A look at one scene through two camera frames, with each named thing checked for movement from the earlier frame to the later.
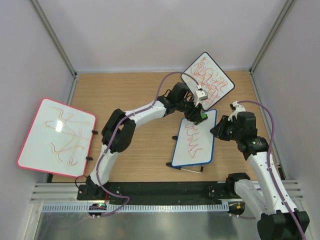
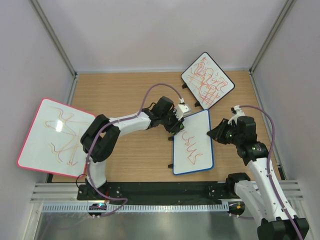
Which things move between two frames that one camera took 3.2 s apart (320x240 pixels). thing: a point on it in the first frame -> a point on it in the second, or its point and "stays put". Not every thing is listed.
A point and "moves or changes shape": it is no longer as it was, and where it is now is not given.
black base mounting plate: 169,191 stays put
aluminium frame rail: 56,193 stays put
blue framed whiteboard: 194,143 moves or changes shape
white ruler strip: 183,207 stays put
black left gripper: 197,118 -> 175,127
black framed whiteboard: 210,77 stays put
